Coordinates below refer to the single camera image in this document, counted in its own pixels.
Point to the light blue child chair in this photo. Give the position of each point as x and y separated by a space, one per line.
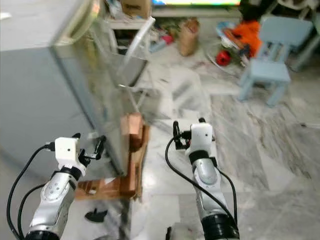
272 70

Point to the grey single-door fridge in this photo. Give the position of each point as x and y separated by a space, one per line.
40 100

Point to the red ball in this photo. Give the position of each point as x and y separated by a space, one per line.
223 58

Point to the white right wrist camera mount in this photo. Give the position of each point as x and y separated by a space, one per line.
201 136

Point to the brown paper bag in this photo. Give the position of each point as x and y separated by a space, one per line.
189 39

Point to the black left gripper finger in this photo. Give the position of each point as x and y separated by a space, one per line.
76 135
100 146

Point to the orange toy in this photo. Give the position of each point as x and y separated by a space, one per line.
247 33

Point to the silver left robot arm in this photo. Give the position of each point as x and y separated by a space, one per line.
52 200

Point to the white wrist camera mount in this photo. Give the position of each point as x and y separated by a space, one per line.
66 151
201 136

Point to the wooden fridge stand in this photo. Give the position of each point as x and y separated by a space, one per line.
136 150

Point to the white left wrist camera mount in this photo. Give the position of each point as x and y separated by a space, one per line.
66 151

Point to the small black floor object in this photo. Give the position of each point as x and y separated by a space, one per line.
96 215

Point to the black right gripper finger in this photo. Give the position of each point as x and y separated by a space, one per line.
201 120
176 133

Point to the cardboard box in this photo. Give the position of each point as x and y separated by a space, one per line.
136 8

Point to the grey right robot foot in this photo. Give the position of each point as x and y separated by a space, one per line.
184 233

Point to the white folding chair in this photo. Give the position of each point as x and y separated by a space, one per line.
141 40

